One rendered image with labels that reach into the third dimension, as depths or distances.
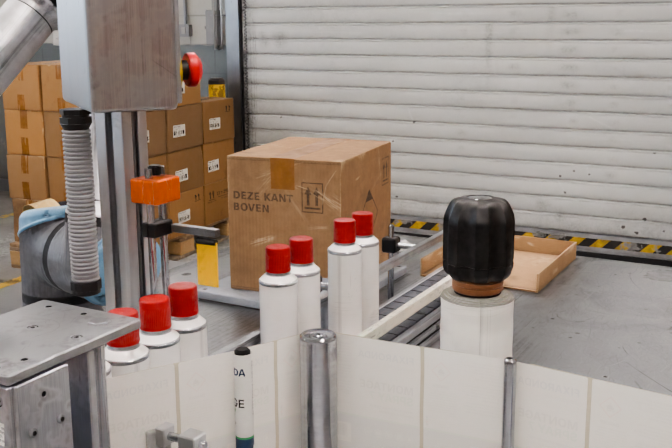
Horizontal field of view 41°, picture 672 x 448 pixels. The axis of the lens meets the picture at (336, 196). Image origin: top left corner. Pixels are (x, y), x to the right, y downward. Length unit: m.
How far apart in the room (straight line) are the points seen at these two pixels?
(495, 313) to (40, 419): 0.54
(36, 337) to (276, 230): 1.06
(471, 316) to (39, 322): 0.49
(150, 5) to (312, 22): 4.92
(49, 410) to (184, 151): 4.62
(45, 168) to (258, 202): 3.53
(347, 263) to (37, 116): 3.97
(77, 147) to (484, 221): 0.45
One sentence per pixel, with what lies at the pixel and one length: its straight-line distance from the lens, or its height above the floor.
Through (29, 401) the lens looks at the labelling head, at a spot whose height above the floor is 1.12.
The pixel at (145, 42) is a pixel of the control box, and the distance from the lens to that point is 0.97.
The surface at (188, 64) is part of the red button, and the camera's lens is 1.01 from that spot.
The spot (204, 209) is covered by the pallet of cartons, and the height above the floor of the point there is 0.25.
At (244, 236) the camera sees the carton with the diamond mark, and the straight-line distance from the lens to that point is 1.78.
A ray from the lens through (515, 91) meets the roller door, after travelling 5.40.
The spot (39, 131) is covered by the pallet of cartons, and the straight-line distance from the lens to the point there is 5.19.
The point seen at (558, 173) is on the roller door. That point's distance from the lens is 5.39.
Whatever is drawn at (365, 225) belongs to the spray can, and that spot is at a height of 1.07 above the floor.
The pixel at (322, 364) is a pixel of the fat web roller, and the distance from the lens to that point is 0.91.
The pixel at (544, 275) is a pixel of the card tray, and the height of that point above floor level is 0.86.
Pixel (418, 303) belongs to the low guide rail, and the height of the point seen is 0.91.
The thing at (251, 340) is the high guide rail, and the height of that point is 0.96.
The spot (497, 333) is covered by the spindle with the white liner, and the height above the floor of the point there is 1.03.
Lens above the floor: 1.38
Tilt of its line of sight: 11 degrees down
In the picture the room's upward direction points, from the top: straight up
